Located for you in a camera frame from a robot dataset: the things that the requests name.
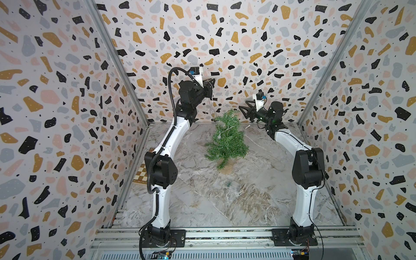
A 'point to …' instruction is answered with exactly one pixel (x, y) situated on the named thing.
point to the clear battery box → (234, 185)
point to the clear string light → (219, 135)
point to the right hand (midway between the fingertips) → (243, 104)
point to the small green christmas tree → (228, 142)
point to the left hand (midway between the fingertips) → (217, 78)
